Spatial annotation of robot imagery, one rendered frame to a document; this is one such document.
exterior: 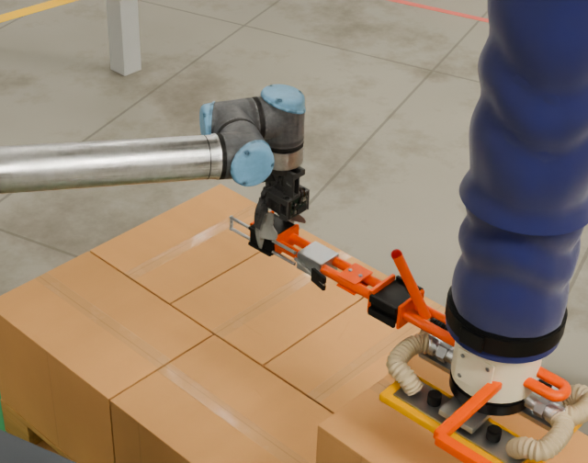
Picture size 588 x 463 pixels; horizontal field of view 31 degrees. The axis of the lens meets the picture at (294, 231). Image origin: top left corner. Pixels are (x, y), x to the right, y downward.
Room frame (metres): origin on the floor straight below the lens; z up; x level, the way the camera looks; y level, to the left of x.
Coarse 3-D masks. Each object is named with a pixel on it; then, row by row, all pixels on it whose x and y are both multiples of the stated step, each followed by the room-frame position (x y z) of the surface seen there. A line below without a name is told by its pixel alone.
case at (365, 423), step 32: (384, 384) 1.80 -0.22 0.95; (448, 384) 1.81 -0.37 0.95; (352, 416) 1.69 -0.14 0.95; (384, 416) 1.70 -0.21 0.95; (512, 416) 1.71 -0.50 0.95; (320, 448) 1.65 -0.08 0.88; (352, 448) 1.60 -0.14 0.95; (384, 448) 1.60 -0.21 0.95; (416, 448) 1.60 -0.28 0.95; (576, 448) 1.62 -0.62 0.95
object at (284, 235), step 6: (276, 216) 2.02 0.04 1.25; (252, 222) 1.98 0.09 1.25; (276, 222) 1.99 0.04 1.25; (282, 222) 1.99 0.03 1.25; (288, 222) 1.99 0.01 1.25; (276, 228) 1.97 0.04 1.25; (282, 228) 1.97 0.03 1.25; (288, 228) 1.97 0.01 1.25; (294, 228) 1.97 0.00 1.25; (282, 234) 1.94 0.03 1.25; (288, 234) 1.96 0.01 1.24; (276, 240) 1.93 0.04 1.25; (282, 240) 1.94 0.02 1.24; (288, 240) 1.96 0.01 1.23; (276, 246) 1.93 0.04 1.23; (282, 252) 1.94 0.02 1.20
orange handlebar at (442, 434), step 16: (304, 240) 1.94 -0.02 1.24; (336, 272) 1.83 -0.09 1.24; (352, 272) 1.83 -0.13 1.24; (368, 272) 1.83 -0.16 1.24; (352, 288) 1.79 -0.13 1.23; (368, 288) 1.78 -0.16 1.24; (416, 320) 1.68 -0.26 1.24; (448, 336) 1.63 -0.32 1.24; (544, 368) 1.55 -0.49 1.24; (496, 384) 1.50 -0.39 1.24; (528, 384) 1.51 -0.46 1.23; (544, 384) 1.51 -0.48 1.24; (560, 384) 1.51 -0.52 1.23; (480, 400) 1.45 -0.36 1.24; (560, 400) 1.47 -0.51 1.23; (464, 416) 1.41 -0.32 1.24; (448, 432) 1.37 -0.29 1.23; (448, 448) 1.33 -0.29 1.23; (464, 448) 1.33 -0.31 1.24
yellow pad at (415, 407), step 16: (432, 384) 1.62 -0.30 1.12; (384, 400) 1.58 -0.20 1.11; (400, 400) 1.57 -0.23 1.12; (416, 400) 1.57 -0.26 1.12; (432, 400) 1.55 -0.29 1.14; (448, 400) 1.57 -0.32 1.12; (416, 416) 1.53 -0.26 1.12; (432, 416) 1.52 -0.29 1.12; (432, 432) 1.50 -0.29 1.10; (464, 432) 1.48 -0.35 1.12; (480, 432) 1.49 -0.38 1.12; (496, 432) 1.46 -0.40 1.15; (512, 432) 1.50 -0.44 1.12; (480, 448) 1.45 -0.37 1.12; (496, 448) 1.44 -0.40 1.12
